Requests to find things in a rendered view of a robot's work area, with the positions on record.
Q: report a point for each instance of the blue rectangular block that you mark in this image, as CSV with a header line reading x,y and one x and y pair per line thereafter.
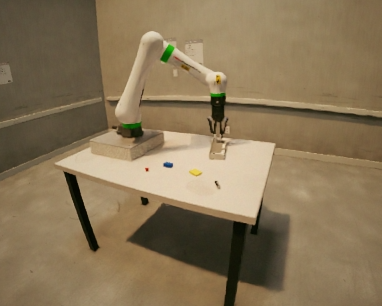
x,y
168,164

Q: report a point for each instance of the beige rack of three bins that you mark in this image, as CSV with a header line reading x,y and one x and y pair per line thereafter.
x,y
217,148

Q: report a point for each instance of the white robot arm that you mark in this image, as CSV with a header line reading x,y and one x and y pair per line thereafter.
x,y
152,47

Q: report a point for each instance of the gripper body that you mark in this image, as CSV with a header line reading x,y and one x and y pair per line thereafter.
x,y
218,109

